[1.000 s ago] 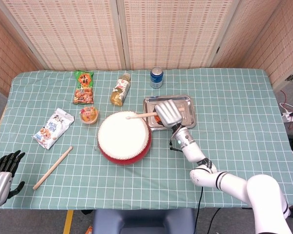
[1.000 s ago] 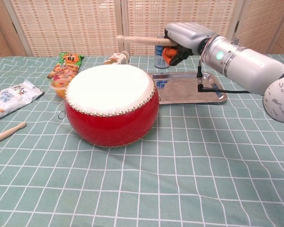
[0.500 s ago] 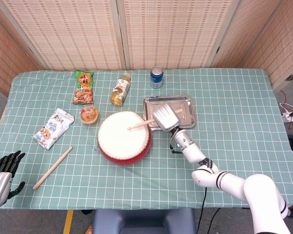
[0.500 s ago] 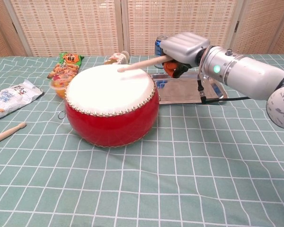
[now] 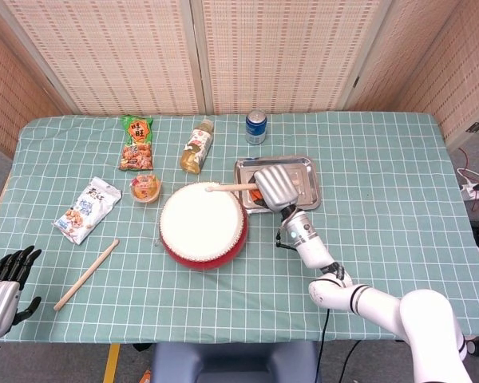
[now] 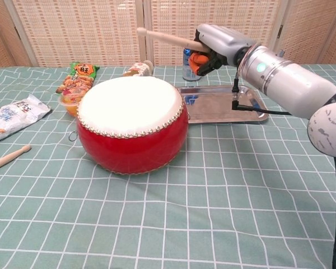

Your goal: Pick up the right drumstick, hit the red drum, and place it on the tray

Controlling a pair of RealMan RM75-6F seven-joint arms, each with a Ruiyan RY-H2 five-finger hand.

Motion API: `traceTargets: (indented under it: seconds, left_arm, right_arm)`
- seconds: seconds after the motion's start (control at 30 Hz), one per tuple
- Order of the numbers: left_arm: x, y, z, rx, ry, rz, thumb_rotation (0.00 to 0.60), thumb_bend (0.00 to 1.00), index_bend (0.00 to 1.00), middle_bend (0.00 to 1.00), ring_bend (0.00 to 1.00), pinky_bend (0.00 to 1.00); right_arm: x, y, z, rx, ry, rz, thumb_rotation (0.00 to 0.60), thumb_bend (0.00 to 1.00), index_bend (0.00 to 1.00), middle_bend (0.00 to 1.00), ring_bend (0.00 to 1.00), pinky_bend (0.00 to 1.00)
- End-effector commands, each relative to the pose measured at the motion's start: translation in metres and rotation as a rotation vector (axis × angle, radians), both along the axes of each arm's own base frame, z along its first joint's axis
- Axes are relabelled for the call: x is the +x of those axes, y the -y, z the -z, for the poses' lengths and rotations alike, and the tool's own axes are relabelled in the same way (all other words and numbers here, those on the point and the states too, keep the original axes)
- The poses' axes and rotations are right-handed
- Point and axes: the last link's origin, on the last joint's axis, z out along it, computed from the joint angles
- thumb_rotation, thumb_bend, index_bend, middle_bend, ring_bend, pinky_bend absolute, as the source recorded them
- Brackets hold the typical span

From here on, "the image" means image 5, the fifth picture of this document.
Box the orange jelly cup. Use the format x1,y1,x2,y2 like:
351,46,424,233
129,173,163,204

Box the green snack bag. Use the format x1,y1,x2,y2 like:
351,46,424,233
118,114,155,172

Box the blue soda can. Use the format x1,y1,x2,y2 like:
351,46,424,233
245,109,268,145

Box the tea bottle yellow liquid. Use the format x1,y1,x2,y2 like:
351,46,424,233
179,118,216,175

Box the rectangular stainless steel tray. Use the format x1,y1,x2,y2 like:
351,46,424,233
234,155,323,213

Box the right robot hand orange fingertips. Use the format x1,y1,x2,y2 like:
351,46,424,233
249,164,304,213

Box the white snack bag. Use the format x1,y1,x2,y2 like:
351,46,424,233
51,176,123,246

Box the wooden drumstick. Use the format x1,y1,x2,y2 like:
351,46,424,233
53,238,121,312
205,176,303,194

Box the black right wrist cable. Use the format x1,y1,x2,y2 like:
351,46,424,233
274,226,301,252

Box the white cable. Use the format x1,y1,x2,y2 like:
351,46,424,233
457,167,479,186

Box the red drum white head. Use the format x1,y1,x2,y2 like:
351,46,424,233
153,181,249,271

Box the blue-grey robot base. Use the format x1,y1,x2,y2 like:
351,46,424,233
149,341,323,383

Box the green checked tablecloth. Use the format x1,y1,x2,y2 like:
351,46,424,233
0,111,479,345

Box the red cable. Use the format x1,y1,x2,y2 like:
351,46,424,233
457,147,474,181

